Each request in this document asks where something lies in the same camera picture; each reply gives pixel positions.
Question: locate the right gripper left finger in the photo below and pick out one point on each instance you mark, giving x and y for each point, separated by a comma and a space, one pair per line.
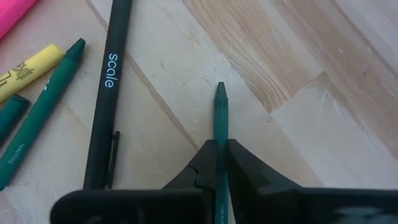
202, 174

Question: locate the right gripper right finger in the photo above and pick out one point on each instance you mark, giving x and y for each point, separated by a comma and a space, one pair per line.
248, 183

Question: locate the green crayon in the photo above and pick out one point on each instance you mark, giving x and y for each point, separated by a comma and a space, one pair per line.
40, 115
221, 118

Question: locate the black scale pen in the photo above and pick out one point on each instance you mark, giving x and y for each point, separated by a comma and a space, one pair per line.
109, 93

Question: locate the dark green marker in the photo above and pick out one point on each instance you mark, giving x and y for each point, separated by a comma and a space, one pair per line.
12, 115

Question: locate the yellow highlighter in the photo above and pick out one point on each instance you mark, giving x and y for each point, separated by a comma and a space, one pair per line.
31, 70

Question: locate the pink highlighter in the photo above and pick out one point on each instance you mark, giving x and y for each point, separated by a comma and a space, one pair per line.
12, 12

